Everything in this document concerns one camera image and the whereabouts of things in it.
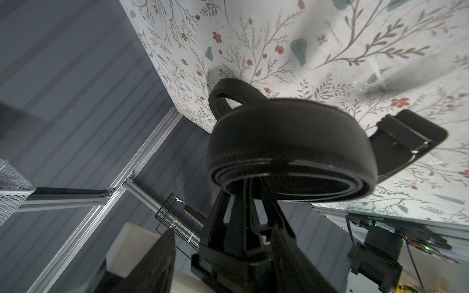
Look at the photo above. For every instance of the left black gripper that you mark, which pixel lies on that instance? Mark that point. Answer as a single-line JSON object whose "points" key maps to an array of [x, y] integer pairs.
{"points": [[246, 246]]}

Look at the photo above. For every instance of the long black leather belt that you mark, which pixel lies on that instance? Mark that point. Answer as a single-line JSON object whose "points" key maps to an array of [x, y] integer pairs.
{"points": [[307, 151]]}

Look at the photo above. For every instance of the floral table mat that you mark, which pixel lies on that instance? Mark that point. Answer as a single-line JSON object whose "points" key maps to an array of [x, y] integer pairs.
{"points": [[367, 58]]}

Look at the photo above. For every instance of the black wire wall basket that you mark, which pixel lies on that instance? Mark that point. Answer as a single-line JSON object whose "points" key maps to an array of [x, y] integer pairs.
{"points": [[186, 222]]}

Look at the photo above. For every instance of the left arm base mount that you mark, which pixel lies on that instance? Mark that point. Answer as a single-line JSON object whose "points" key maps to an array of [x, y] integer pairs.
{"points": [[377, 244]]}

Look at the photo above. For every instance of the white wire mesh basket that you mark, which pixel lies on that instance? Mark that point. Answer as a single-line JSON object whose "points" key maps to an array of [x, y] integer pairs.
{"points": [[15, 189]]}

